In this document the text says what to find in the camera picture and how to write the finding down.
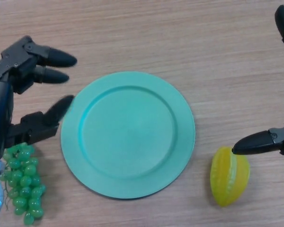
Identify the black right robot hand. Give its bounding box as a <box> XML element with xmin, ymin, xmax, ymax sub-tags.
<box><xmin>231</xmin><ymin>5</ymin><xmax>284</xmax><ymax>156</ymax></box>

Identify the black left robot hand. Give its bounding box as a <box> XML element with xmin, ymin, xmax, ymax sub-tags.
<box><xmin>0</xmin><ymin>35</ymin><xmax>78</xmax><ymax>159</ymax></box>

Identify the teal round plate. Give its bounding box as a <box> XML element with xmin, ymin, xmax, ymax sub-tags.
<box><xmin>60</xmin><ymin>71</ymin><xmax>196</xmax><ymax>200</ymax></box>

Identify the green grapes bunch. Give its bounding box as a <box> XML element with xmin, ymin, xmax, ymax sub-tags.
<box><xmin>0</xmin><ymin>144</ymin><xmax>47</xmax><ymax>225</ymax></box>

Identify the yellow starfruit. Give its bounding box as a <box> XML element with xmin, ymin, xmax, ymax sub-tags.
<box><xmin>210</xmin><ymin>146</ymin><xmax>250</xmax><ymax>208</ymax></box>

